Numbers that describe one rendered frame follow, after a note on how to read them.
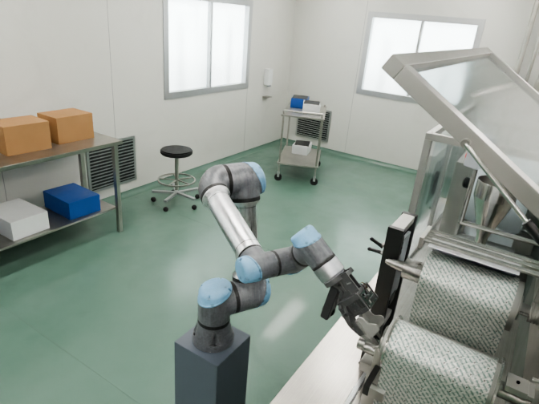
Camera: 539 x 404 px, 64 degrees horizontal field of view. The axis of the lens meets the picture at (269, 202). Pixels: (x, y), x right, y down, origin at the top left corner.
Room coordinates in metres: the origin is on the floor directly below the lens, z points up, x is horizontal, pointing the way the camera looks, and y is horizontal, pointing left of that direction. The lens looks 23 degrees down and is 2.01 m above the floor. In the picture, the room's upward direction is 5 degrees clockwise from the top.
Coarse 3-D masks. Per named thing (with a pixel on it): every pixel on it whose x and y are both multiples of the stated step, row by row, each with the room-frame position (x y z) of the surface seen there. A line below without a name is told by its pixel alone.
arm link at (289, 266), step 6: (282, 252) 1.06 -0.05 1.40; (288, 252) 1.07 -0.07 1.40; (282, 258) 1.04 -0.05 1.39; (288, 258) 1.05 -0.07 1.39; (294, 258) 1.04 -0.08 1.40; (282, 264) 1.03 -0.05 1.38; (288, 264) 1.04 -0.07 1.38; (294, 264) 1.05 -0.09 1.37; (300, 264) 1.04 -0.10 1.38; (282, 270) 1.03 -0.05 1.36; (288, 270) 1.04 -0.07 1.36; (294, 270) 1.06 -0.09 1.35; (300, 270) 1.07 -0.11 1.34
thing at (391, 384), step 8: (384, 376) 0.84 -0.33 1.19; (392, 376) 0.83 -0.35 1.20; (384, 384) 0.84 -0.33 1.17; (392, 384) 0.83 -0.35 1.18; (400, 384) 0.82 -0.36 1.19; (408, 384) 0.81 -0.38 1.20; (392, 392) 0.83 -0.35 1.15; (400, 392) 0.82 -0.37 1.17; (408, 392) 0.81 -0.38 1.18; (416, 392) 0.80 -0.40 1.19; (424, 392) 0.79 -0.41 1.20; (384, 400) 0.84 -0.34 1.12; (392, 400) 0.83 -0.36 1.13; (400, 400) 0.82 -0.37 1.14; (408, 400) 0.81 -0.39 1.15; (416, 400) 0.80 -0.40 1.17; (424, 400) 0.79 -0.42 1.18; (432, 400) 0.78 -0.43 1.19; (440, 400) 0.77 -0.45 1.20
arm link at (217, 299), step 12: (204, 288) 1.25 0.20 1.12; (216, 288) 1.25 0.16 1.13; (228, 288) 1.25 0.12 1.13; (204, 300) 1.21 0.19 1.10; (216, 300) 1.20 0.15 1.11; (228, 300) 1.23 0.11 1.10; (240, 300) 1.25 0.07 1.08; (204, 312) 1.21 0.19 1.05; (216, 312) 1.20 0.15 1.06; (228, 312) 1.23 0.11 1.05; (204, 324) 1.21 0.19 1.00; (216, 324) 1.20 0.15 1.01
